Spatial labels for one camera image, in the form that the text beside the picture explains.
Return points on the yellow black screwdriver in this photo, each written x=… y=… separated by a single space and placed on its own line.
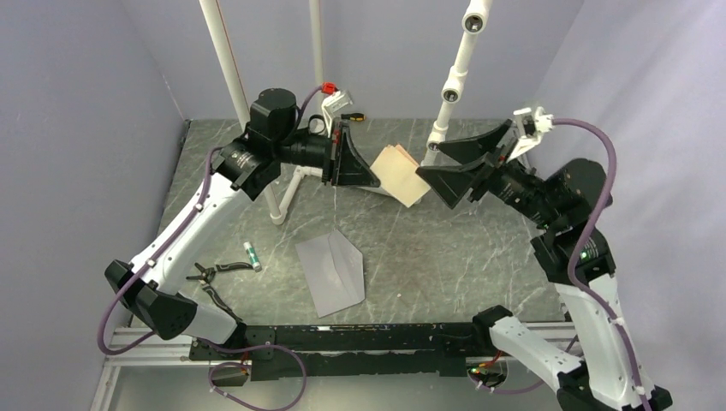
x=354 y=117

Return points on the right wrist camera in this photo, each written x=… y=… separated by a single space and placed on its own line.
x=532 y=123

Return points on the white green glue stick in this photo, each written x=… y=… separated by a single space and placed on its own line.
x=253 y=257

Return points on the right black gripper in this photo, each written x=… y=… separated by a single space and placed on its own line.
x=448 y=181

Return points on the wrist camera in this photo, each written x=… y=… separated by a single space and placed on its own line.
x=532 y=123
x=335 y=100

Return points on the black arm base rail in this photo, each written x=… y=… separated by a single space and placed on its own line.
x=446 y=349

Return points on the brown paper letter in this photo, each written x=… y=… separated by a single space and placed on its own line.
x=396 y=170

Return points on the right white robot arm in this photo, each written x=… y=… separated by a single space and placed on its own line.
x=576 y=259

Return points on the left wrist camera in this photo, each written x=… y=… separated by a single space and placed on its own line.
x=335 y=100

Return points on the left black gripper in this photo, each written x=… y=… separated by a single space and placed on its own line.
x=348 y=169

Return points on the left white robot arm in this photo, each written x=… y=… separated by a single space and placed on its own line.
x=149 y=285

